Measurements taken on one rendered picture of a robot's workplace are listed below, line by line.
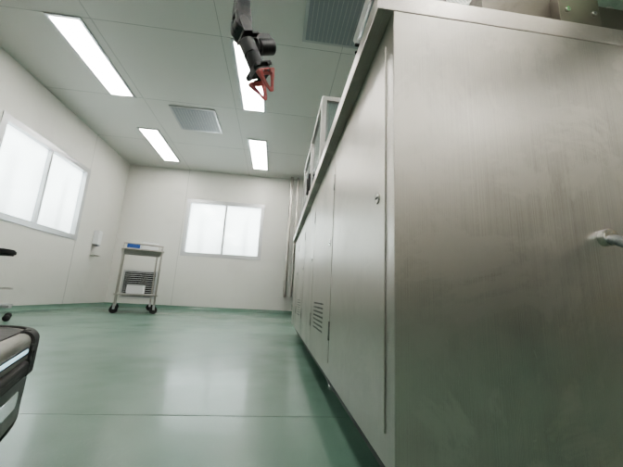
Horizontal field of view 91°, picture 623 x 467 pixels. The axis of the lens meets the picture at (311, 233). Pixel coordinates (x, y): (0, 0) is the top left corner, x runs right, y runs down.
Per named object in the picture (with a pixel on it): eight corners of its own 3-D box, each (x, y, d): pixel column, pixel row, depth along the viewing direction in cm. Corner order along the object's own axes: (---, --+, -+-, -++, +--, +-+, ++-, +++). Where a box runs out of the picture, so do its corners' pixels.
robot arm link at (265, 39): (230, 31, 112) (237, 14, 105) (258, 31, 119) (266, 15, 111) (243, 63, 113) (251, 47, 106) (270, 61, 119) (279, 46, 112)
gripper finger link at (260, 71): (273, 97, 115) (264, 73, 114) (282, 86, 109) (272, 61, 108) (258, 99, 111) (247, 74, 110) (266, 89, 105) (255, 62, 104)
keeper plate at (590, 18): (554, 43, 68) (549, 1, 70) (595, 48, 69) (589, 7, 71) (565, 32, 65) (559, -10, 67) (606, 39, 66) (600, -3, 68)
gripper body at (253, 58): (261, 81, 117) (254, 62, 116) (273, 65, 108) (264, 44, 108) (247, 82, 113) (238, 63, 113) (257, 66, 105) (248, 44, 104)
